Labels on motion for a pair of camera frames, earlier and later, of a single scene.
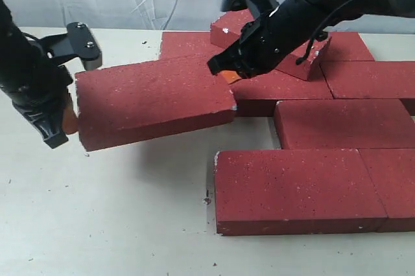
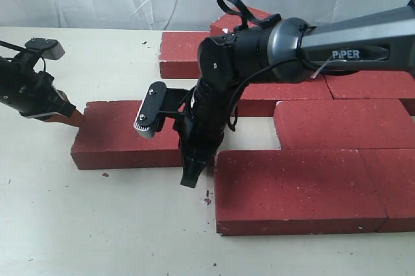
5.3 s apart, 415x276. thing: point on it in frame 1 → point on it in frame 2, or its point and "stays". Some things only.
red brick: x=188 y=45 stays
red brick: x=295 y=192 stays
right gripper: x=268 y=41 → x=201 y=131
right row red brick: x=371 y=80 stays
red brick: x=118 y=103 → x=108 y=138
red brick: x=257 y=95 stays
